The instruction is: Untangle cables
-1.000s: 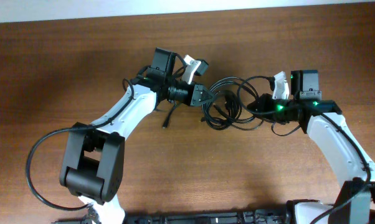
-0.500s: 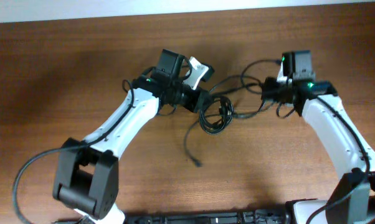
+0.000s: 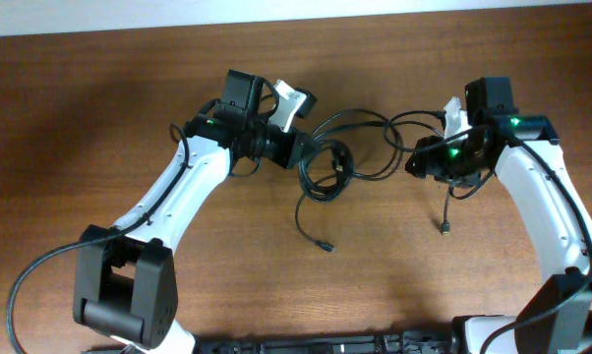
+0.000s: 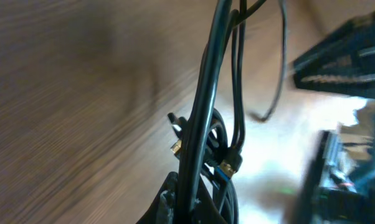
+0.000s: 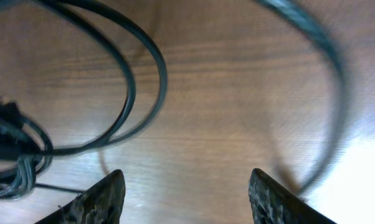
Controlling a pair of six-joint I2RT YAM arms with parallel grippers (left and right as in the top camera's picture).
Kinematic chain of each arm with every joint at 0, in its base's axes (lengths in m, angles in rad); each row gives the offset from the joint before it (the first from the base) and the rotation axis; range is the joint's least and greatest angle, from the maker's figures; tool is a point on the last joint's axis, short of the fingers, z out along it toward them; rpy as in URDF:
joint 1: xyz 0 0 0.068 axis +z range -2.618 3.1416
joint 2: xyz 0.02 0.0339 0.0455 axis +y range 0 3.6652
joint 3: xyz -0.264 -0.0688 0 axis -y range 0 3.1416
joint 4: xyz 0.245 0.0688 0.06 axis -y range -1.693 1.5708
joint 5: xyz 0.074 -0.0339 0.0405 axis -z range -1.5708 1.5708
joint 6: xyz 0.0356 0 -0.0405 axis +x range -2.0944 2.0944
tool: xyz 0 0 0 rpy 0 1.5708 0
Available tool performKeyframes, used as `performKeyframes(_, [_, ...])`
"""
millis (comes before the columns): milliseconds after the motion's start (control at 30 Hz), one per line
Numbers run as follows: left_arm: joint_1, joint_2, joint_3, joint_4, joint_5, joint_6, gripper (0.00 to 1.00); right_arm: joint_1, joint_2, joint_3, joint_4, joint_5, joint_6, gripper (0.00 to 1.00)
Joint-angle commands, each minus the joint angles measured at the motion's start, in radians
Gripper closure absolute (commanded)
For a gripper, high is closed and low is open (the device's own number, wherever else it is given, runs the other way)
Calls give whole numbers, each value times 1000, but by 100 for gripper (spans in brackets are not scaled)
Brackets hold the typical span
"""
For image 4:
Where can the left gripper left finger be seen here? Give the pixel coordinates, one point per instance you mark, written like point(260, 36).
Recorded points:
point(161, 210)

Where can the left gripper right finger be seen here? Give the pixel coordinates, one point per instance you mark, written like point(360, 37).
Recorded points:
point(205, 212)

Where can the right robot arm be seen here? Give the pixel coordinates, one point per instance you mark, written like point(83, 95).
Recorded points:
point(343, 62)

